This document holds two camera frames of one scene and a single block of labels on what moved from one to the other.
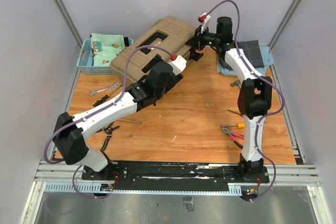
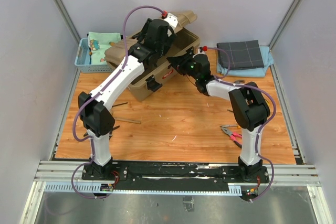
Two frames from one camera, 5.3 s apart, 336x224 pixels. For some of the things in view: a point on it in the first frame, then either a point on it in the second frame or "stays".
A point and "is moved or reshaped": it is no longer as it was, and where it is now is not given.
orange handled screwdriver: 240,125 stays
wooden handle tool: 136,122 stays
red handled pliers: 232,135 stays
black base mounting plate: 176,176 stays
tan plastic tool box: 169,37 is moved or reshaped
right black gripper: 196,41 -> 179,63
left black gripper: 174,79 -> 170,36
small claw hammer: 235,83 stays
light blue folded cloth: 267,57 stays
